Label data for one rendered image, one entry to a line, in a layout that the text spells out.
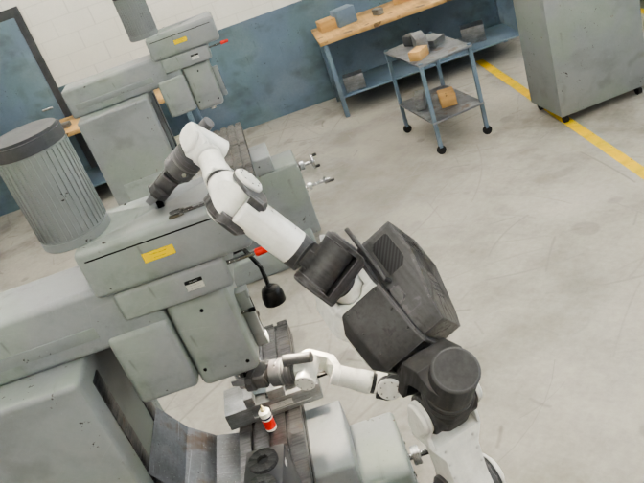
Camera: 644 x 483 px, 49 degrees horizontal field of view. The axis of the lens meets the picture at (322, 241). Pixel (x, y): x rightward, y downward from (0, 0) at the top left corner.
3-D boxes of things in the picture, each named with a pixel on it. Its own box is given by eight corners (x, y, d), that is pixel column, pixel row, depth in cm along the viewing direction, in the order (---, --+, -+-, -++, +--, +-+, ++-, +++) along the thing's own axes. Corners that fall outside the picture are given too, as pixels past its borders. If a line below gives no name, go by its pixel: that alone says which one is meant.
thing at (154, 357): (202, 340, 238) (171, 278, 226) (200, 386, 217) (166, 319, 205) (149, 358, 239) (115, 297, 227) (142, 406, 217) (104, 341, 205)
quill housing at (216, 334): (259, 332, 237) (223, 253, 222) (263, 370, 219) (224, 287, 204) (205, 351, 238) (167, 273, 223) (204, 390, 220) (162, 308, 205)
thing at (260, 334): (268, 335, 228) (245, 283, 219) (269, 343, 225) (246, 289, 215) (257, 339, 228) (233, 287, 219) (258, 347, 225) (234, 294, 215)
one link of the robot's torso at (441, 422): (487, 396, 169) (456, 357, 175) (441, 425, 166) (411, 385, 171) (478, 414, 180) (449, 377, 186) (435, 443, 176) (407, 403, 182)
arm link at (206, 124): (205, 181, 193) (231, 154, 188) (172, 164, 187) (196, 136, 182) (203, 153, 201) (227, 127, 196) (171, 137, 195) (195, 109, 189)
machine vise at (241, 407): (317, 372, 266) (308, 350, 261) (323, 398, 253) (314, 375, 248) (230, 403, 267) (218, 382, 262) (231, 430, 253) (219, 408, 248)
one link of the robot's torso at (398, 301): (490, 325, 192) (412, 233, 209) (452, 306, 163) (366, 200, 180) (408, 394, 198) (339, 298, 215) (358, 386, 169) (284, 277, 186)
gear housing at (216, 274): (234, 246, 224) (222, 220, 219) (236, 286, 202) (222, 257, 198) (134, 282, 225) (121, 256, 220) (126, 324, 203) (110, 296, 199)
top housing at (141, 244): (251, 209, 220) (232, 162, 212) (255, 247, 197) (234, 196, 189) (108, 259, 221) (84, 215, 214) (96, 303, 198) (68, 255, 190)
